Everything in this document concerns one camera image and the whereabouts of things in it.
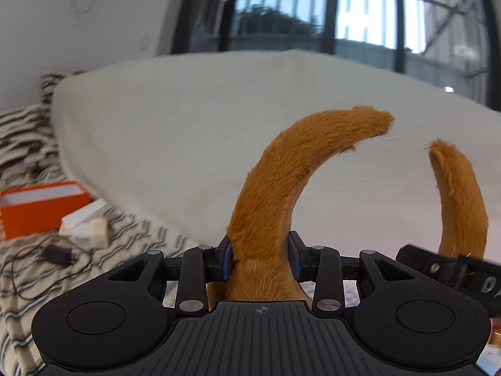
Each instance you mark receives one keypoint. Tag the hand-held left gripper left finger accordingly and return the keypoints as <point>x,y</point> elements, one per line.
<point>226,262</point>

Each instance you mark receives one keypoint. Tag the black framed window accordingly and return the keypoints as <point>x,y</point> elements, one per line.
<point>274,8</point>

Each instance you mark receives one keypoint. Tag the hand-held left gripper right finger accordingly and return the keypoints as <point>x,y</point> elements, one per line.
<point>294,260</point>

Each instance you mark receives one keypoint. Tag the large white cushion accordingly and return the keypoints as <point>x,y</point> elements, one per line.
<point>176,125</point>

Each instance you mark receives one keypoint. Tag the orange box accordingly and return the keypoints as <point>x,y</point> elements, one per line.
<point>31,215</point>

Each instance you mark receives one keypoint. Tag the white flat box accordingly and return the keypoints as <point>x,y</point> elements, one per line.
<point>84,211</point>

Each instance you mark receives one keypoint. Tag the brown plush toy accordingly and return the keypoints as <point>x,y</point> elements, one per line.
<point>274,188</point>

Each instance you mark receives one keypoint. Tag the small beige carton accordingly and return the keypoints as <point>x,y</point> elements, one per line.
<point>94,235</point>

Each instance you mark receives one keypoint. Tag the striped blanket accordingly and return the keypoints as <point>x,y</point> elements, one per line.
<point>23,145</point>

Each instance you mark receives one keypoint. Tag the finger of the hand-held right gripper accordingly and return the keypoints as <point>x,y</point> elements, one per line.
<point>430,266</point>

